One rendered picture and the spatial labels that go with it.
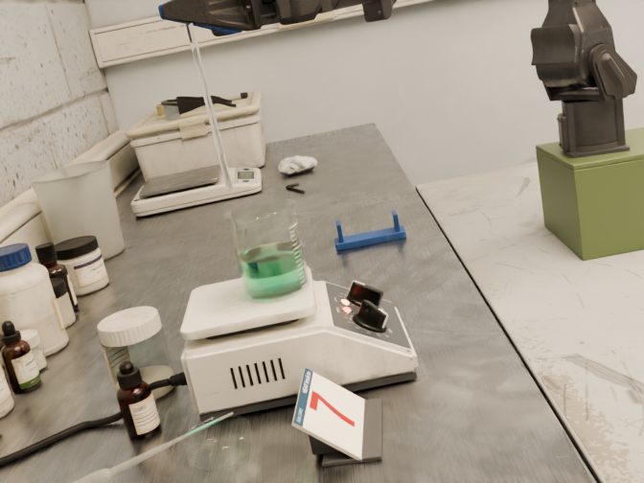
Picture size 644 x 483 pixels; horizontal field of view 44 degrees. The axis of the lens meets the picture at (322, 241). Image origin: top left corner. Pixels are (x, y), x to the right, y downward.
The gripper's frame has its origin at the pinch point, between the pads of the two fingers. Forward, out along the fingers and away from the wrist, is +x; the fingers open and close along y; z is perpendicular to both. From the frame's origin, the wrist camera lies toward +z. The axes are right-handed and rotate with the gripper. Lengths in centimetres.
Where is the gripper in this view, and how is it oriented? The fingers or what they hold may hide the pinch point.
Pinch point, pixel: (199, 4)
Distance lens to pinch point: 70.8
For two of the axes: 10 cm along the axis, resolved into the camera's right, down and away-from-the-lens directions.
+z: -2.0, -9.4, -2.8
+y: 4.8, 1.6, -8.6
